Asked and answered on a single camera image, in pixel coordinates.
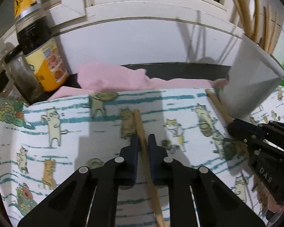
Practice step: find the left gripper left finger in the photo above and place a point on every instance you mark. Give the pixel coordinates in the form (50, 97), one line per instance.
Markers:
(88, 197)

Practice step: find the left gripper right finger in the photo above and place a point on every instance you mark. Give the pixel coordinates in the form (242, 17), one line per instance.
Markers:
(197, 197)

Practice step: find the white chopstick holder cup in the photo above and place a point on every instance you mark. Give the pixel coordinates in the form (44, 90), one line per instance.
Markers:
(253, 76)

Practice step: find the cat pattern cloth mat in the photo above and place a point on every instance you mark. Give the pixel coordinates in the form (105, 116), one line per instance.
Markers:
(43, 144)

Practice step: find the pink cloth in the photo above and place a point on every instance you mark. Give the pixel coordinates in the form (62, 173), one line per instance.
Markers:
(100, 77)

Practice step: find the glass spice jar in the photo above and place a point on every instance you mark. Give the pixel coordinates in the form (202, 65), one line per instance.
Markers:
(24, 79)

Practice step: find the small dark cap bottle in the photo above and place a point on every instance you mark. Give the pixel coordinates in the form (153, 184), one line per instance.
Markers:
(7, 87)

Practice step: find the soy sauce bottle yellow label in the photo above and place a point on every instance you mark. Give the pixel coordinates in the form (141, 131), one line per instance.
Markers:
(38, 45)

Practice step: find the white window frame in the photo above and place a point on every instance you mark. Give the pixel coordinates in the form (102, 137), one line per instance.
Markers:
(66, 15)

